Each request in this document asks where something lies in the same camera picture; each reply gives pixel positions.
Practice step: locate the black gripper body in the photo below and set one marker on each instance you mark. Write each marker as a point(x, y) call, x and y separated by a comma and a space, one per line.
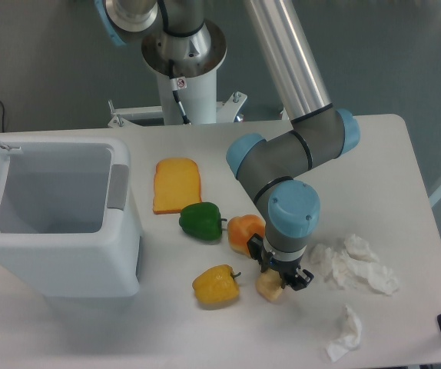
point(280, 266)

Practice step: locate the orange toast slice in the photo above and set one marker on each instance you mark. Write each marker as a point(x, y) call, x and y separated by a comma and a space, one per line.
point(177, 184)

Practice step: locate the pale square bread loaf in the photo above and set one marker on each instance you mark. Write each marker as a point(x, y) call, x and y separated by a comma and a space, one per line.
point(269, 285)

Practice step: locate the small crumpled white tissue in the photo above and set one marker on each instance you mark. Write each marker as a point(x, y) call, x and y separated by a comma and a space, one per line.
point(350, 335)

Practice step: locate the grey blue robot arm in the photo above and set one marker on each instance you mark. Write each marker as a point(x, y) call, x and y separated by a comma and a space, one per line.
point(184, 49)

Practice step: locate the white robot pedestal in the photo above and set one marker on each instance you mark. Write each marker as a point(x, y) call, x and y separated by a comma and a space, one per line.
point(184, 101)

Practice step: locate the white open trash bin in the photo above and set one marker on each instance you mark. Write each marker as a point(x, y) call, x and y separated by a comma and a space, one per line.
point(69, 225)

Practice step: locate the large crumpled white tissue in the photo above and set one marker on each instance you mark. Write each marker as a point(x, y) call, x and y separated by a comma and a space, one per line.
point(352, 264)

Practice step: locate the yellow bell pepper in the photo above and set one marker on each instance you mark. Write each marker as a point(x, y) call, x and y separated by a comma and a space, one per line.
point(216, 285)

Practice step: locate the knotted orange bread roll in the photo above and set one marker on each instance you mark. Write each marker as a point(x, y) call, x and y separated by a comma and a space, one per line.
point(240, 230)

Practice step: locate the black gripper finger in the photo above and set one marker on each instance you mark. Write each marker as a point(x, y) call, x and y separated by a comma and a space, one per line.
point(296, 280)
point(255, 247)

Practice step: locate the green bell pepper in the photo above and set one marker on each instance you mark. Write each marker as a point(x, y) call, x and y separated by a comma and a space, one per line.
point(202, 221)

